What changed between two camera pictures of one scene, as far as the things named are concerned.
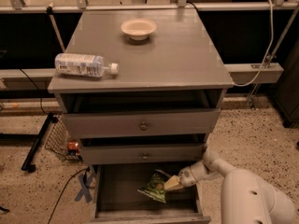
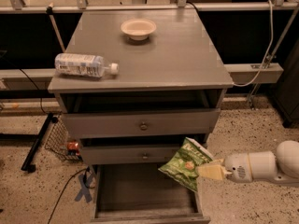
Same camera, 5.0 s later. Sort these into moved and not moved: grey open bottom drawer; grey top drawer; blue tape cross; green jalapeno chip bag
Moved: green jalapeno chip bag
Not moved: grey top drawer; grey open bottom drawer; blue tape cross
